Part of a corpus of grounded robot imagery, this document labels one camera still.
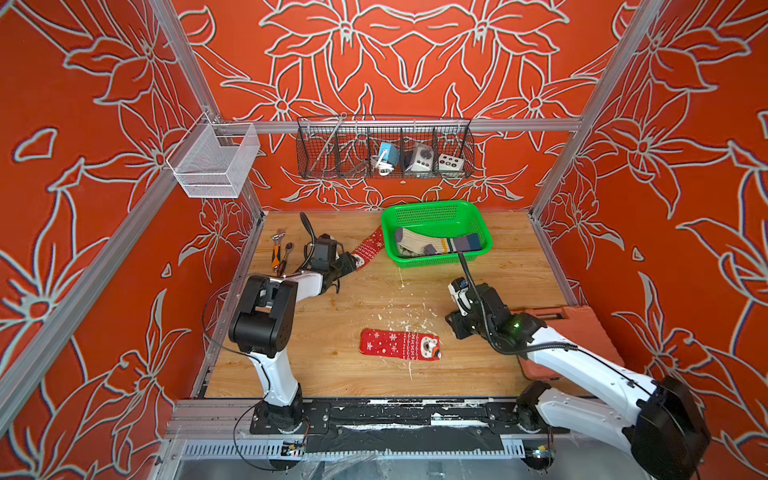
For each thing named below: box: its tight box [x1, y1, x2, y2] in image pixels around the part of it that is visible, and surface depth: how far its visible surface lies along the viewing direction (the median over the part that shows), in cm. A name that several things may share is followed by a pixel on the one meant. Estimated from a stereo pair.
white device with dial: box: [404, 144, 434, 172], surface depth 93 cm
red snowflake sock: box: [352, 225, 385, 271], surface depth 109 cm
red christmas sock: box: [360, 328, 443, 361], surface depth 87 cm
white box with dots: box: [438, 153, 464, 171], surface depth 96 cm
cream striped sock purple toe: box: [395, 227, 481, 256], surface depth 106 cm
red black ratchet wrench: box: [277, 242, 294, 276], surface depth 108 cm
